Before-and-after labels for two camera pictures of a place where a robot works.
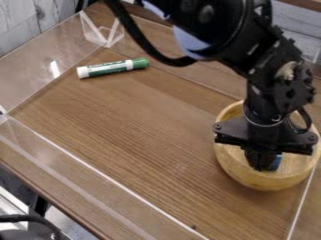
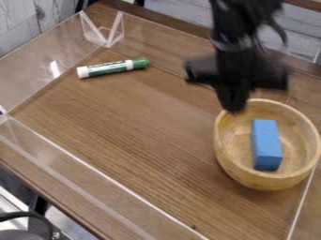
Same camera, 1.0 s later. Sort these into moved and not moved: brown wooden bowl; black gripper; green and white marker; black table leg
Moved: black gripper
Not moved: green and white marker; black table leg; brown wooden bowl
